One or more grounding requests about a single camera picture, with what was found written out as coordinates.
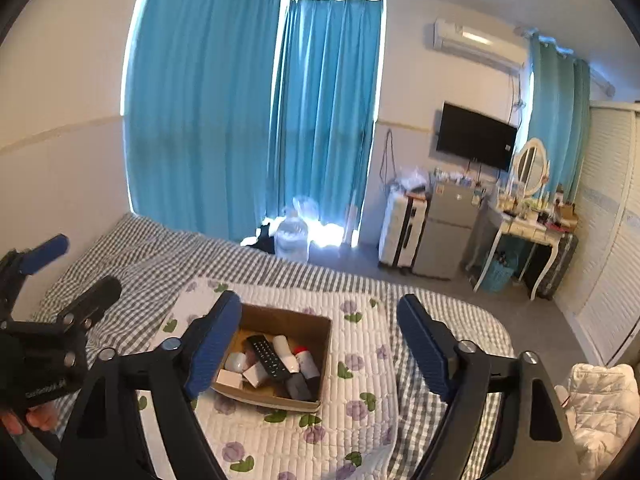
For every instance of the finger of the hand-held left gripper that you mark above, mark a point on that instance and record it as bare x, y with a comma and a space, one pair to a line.
47, 252
95, 300

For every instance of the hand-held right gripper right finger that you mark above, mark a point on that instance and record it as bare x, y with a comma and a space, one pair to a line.
425, 355

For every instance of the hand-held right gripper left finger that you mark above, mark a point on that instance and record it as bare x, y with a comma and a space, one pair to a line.
212, 352

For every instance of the white cylindrical plug device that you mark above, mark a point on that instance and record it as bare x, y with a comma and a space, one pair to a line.
235, 360

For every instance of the small white box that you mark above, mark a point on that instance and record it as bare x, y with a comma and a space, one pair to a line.
229, 377

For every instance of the white charger adapter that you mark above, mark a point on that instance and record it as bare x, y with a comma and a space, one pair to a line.
255, 374

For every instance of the black remote control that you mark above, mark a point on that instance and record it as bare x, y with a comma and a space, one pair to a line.
267, 357

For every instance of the cardboard box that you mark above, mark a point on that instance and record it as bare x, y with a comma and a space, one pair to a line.
290, 320

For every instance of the white bottle with red band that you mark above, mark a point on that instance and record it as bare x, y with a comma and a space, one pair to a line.
310, 365

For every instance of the person's left hand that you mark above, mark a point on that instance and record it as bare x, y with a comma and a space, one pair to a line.
42, 417

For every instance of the grey checkered bed blanket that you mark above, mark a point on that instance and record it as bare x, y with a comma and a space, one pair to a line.
150, 255

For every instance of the floral quilted mat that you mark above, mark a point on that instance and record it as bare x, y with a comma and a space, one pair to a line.
340, 410

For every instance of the blue basket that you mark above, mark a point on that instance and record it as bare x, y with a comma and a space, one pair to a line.
500, 272

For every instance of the black floor object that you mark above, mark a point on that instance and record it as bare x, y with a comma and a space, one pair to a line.
262, 240

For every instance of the white suitcase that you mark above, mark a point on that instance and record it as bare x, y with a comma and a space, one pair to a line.
402, 230

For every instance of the grey mini fridge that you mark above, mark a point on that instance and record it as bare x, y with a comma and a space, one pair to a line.
447, 230

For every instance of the clear water jug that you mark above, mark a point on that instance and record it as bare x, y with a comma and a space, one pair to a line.
292, 240

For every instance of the white dressing table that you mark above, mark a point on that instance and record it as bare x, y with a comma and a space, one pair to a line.
520, 230

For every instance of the dark suitcase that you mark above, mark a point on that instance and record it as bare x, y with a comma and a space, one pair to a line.
555, 265

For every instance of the white plastic bag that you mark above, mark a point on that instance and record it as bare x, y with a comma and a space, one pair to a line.
305, 207

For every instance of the clear plastic bag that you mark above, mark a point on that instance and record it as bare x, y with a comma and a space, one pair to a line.
415, 177

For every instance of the row of cosmetic bottles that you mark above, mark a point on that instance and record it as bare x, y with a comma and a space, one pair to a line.
525, 205

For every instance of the white padded jacket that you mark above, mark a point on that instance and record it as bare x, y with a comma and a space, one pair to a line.
600, 410

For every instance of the wide blue curtain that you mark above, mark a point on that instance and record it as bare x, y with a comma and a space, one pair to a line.
200, 100

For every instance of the oval white mirror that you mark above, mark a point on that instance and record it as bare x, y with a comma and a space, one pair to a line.
531, 165

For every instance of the white louvred wardrobe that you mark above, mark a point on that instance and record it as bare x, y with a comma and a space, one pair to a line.
610, 235

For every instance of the narrow blue curtain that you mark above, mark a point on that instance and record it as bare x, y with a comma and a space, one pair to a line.
325, 110

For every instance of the teal curtain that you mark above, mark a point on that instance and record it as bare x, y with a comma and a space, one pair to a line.
555, 105

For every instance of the white air conditioner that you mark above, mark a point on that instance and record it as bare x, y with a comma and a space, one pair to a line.
480, 40

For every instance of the black wall television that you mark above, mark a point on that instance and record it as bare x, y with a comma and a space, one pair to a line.
475, 135

